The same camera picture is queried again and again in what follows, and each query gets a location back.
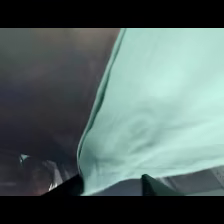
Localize mint green shirt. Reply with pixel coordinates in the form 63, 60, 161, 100
76, 27, 224, 196

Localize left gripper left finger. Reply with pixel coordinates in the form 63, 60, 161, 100
42, 173, 85, 197

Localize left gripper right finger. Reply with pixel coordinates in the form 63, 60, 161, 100
141, 173, 185, 197

